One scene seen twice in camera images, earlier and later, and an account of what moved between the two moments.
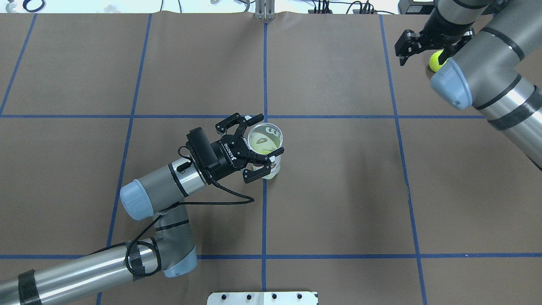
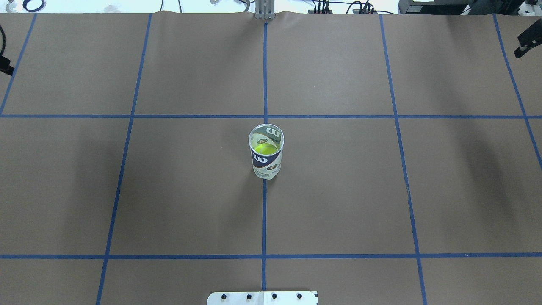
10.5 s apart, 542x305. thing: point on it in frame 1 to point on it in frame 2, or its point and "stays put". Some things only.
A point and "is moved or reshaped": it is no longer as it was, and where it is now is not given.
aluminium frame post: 265,9 stays put
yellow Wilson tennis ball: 434,62 is moved or reshaped
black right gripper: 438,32 to 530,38
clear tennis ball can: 264,138 stays put
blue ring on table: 24,5 stays put
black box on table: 409,7 stays put
